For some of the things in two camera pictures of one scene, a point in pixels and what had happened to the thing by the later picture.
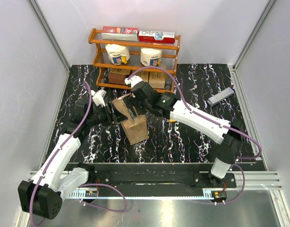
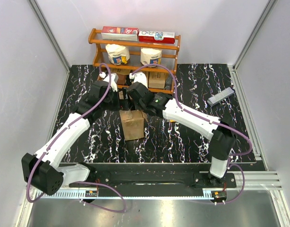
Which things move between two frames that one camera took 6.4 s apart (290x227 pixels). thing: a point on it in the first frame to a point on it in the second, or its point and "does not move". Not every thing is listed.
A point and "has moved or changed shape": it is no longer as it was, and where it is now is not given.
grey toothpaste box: [215, 99] does not move
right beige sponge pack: [157, 79] does not move
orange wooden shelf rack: [124, 62] does not move
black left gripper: [117, 117] to [126, 104]
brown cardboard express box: [136, 129] has moved or changed shape
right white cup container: [151, 56] does not move
